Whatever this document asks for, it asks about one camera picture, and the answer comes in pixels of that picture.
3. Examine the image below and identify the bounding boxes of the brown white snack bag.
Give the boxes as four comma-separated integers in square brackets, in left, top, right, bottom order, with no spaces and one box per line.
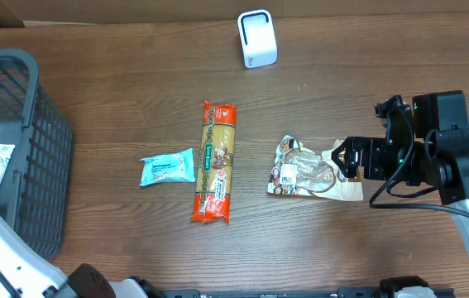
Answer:
[266,135,363,201]

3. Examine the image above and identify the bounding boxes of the red San Remo spaghetti pack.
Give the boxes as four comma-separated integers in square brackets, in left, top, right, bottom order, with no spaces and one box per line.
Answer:
[190,101,237,223]

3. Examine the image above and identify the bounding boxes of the teal wipes packet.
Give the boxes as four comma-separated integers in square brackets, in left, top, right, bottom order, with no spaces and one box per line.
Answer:
[140,148,195,187]

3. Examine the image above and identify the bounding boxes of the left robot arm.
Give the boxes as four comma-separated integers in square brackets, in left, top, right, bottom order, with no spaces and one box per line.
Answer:
[0,216,159,298]

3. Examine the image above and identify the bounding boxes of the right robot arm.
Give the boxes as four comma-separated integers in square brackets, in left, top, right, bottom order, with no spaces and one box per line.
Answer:
[332,90,469,257]

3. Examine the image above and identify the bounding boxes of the white barcode scanner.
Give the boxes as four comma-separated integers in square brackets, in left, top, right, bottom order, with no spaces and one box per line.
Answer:
[237,9,278,69]

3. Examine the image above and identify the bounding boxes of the grey plastic mesh basket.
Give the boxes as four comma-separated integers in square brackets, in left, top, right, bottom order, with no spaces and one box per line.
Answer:
[0,49,74,259]

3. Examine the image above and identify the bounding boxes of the brown cardboard backdrop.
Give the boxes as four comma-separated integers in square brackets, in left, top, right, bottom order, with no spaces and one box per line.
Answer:
[0,0,469,27]

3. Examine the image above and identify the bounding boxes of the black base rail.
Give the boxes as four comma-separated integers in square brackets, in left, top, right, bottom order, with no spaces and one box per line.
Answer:
[163,286,457,298]

